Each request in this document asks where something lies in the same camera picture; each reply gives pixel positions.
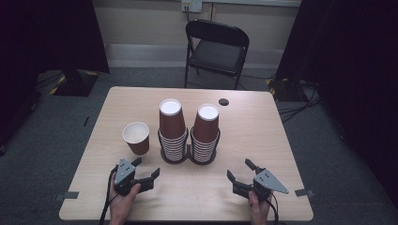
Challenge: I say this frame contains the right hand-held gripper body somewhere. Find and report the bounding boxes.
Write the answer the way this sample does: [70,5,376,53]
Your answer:
[249,169,290,203]

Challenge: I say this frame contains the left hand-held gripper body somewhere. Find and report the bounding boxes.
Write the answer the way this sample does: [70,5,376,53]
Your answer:
[112,157,143,198]

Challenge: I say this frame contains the brown white-lined paper cup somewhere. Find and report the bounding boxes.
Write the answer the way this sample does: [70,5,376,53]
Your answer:
[121,121,151,157]

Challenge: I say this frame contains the stack of brown cups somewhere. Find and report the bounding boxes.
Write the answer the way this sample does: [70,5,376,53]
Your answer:
[190,103,222,164]
[158,98,190,163]

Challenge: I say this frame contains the person's right hand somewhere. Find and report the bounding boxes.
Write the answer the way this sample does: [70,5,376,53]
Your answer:
[247,190,272,225]

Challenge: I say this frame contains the person's left hand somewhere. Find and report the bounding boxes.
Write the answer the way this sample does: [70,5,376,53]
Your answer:
[108,183,142,225]

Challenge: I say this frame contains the grey tape strip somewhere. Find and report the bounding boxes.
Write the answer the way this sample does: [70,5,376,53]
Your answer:
[54,190,80,202]
[294,188,314,198]

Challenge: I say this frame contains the black stand base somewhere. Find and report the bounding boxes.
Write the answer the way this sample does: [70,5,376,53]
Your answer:
[49,68,100,98]
[266,77,302,103]

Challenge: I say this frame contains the black folding chair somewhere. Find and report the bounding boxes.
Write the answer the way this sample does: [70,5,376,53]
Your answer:
[183,19,251,91]

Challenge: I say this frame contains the dark curtain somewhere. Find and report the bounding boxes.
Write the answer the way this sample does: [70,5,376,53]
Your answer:
[274,0,398,201]
[0,0,111,148]

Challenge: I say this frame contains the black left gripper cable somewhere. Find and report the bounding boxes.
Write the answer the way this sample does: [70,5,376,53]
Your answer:
[99,165,120,225]

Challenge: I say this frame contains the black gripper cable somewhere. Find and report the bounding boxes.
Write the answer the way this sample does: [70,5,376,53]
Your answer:
[99,165,120,225]
[265,190,281,225]

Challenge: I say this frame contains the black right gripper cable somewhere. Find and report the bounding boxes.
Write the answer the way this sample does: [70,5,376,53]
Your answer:
[265,190,281,225]

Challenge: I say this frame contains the black floor cables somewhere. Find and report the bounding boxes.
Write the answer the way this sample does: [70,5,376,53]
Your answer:
[277,80,323,124]

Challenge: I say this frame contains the white wall socket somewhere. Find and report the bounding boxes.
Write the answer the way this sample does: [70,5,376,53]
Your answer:
[181,0,204,14]

